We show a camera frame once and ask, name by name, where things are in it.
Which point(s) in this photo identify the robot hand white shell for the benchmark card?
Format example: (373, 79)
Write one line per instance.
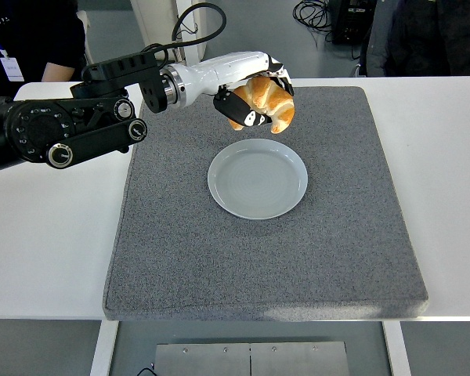
(227, 68)

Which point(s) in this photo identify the golden croissant bread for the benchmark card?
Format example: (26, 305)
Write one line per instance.
(276, 100)

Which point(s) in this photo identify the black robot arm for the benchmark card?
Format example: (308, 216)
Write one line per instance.
(35, 125)

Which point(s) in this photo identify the round grey plate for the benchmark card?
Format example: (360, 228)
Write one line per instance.
(258, 180)

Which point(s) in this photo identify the grey metal plate with screws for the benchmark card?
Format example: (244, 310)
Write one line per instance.
(250, 360)

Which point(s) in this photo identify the white cabinet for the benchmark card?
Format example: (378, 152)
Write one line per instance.
(152, 19)

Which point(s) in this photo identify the black equipment box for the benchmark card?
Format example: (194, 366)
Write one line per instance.
(348, 23)

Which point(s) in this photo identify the white chair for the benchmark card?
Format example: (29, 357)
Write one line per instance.
(87, 31)

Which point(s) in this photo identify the grey speckled mat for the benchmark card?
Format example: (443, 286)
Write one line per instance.
(258, 266)

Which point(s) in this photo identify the person in dark jacket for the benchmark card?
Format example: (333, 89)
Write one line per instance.
(427, 35)

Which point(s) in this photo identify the white table leg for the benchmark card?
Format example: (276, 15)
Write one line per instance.
(102, 348)
(397, 348)

